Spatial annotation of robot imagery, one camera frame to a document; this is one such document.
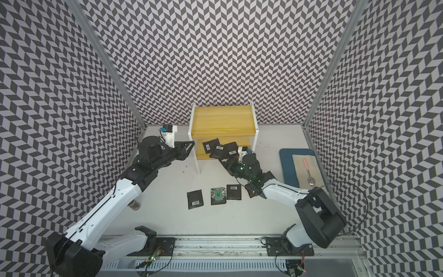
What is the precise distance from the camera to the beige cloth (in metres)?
0.93

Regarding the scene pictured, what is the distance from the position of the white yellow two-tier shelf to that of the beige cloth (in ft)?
1.16

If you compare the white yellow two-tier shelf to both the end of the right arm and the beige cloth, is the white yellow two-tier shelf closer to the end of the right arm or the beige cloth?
the end of the right arm

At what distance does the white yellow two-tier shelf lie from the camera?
2.40ft

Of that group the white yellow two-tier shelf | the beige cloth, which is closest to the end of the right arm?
the white yellow two-tier shelf
